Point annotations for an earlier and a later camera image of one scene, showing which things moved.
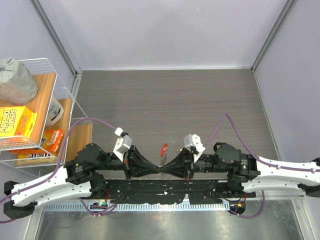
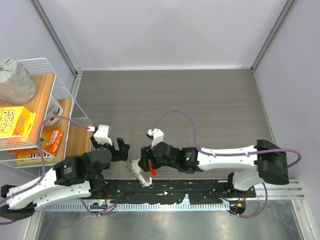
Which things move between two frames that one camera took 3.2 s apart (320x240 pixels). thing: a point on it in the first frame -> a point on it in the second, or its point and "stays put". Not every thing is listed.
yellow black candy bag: x=36 y=158 stays put
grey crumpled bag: x=17 y=85 stays put
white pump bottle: x=56 y=111 stays put
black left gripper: x=135 y=163 -> x=123 y=152
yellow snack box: x=16 y=121 stays put
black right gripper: x=182 y=165 -> x=146 y=154
